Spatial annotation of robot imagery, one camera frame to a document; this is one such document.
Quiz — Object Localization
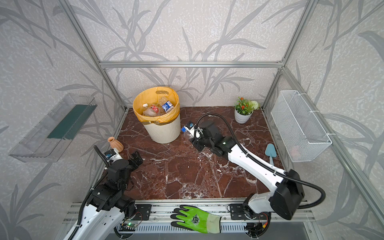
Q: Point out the terracotta ribbed vase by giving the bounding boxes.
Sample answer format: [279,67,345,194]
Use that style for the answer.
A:
[108,137,124,153]

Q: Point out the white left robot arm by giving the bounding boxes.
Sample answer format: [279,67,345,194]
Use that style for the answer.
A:
[64,146,143,240]

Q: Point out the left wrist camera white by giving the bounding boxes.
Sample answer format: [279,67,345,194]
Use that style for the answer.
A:
[104,148,122,165]

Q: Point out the potted plant red flowers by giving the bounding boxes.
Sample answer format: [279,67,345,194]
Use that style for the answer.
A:
[235,97,261,124]

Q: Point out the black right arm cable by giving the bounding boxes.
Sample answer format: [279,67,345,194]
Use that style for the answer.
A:
[195,112,327,210]

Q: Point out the crushed bottle blue label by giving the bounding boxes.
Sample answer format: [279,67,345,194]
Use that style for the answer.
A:
[181,126,195,141]

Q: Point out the Pepsi bottle blue cap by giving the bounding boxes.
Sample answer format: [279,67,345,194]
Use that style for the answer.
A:
[159,97,174,113]

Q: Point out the yellow plastic bin liner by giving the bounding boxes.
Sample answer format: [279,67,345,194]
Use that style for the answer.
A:
[133,87,180,125]

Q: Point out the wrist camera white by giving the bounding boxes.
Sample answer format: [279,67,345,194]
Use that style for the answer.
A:
[182,121,201,140]
[104,148,122,165]

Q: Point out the green circuit board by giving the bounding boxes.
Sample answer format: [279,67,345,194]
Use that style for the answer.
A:
[119,222,139,232]

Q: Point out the green black work glove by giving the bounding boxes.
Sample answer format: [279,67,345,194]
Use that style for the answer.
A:
[170,205,222,234]

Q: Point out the white wire mesh basket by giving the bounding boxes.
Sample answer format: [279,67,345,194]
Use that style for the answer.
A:
[271,90,332,163]

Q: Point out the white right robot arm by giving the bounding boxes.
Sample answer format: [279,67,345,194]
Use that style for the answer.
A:
[183,121,305,220]

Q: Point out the white ribbed trash bin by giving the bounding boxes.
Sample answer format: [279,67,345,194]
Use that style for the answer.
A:
[143,115,182,144]

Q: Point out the light blue spatula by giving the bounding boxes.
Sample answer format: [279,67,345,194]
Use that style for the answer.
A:
[265,144,277,166]

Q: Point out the clear acrylic wall shelf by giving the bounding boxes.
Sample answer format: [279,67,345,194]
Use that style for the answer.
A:
[9,94,97,163]

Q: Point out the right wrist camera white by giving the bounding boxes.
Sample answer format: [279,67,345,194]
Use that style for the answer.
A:
[182,121,201,140]

